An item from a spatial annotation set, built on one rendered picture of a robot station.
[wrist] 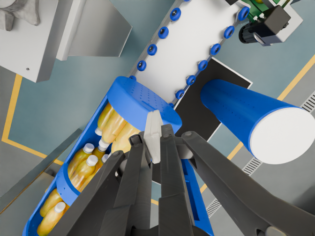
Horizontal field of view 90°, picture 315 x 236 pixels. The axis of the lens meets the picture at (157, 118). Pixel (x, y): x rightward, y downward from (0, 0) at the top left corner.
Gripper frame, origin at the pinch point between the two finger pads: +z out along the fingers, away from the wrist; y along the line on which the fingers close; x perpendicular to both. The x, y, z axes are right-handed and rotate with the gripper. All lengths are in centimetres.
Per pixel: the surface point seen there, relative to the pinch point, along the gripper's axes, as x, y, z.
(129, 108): -3.0, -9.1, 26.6
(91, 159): -21, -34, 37
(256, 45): -9, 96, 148
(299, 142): -44, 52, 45
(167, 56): 7, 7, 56
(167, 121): -10.3, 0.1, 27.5
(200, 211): -93, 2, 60
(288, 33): 1, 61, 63
